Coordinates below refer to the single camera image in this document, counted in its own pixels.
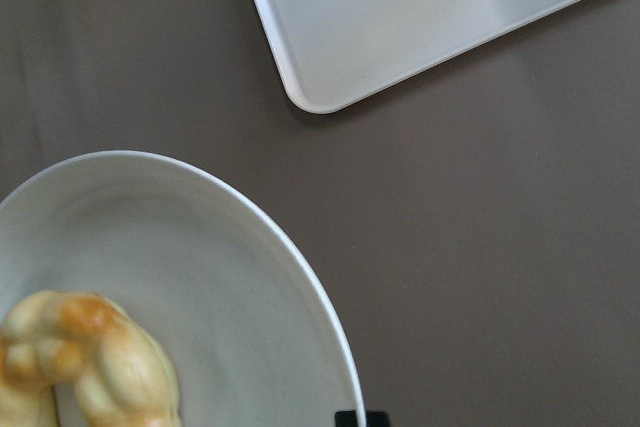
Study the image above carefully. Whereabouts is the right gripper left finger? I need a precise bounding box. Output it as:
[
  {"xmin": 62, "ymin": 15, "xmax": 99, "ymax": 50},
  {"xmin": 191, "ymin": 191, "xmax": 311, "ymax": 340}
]
[{"xmin": 334, "ymin": 411, "xmax": 357, "ymax": 427}]

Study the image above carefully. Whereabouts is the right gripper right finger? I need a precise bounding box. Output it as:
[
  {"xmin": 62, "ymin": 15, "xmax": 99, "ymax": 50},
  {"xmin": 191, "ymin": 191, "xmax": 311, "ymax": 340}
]
[{"xmin": 366, "ymin": 410, "xmax": 389, "ymax": 427}]

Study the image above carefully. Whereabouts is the white round plate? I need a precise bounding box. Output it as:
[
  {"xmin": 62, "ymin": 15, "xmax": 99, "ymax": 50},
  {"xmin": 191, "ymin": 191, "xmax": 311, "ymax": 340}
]
[{"xmin": 1, "ymin": 151, "xmax": 366, "ymax": 426}]

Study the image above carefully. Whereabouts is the glazed twisted donut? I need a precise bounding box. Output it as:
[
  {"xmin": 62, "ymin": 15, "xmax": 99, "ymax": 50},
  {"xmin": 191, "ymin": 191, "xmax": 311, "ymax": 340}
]
[{"xmin": 1, "ymin": 290, "xmax": 181, "ymax": 426}]

